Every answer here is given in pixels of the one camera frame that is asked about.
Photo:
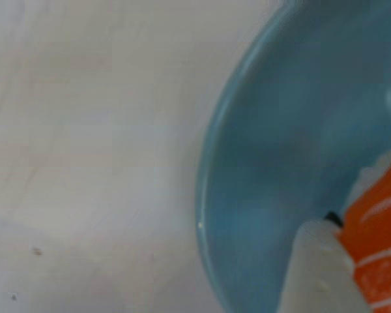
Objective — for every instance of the orange salmon sushi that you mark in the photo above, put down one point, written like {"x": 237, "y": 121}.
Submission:
{"x": 384, "y": 234}

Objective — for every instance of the blue round dish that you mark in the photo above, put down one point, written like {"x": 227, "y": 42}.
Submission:
{"x": 280, "y": 114}

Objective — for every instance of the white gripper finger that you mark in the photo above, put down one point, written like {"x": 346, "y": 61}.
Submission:
{"x": 319, "y": 277}

